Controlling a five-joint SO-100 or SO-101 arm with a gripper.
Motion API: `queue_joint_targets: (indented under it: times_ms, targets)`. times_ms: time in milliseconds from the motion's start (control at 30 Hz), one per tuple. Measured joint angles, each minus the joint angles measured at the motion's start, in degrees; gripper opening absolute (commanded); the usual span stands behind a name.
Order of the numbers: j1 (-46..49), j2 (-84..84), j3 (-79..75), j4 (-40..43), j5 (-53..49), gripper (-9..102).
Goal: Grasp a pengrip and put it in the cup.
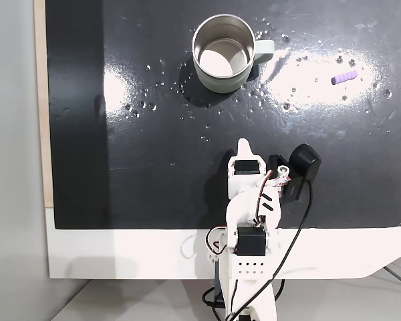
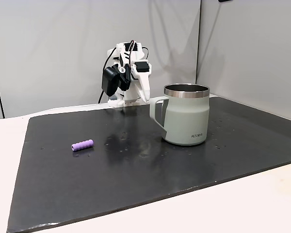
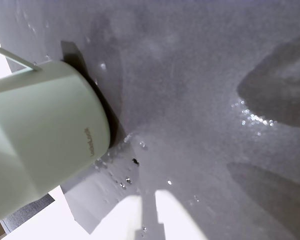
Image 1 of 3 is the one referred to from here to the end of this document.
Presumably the red white servo cable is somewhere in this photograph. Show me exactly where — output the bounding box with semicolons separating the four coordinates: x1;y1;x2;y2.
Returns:
253;169;290;221

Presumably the light wooden board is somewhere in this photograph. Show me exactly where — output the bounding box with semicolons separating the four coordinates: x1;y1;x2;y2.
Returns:
33;0;56;210

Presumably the black glossy mat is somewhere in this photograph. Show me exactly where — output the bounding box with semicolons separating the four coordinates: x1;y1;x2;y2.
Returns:
45;0;401;231

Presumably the black oval camera box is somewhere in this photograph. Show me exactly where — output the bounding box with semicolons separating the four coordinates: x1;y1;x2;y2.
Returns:
269;142;323;204

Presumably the steel mug with green handle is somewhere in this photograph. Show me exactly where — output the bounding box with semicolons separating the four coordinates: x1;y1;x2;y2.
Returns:
191;13;276;94

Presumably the purple ribbed pen grip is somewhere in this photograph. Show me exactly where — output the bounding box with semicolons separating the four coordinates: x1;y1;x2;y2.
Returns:
331;70;360;86

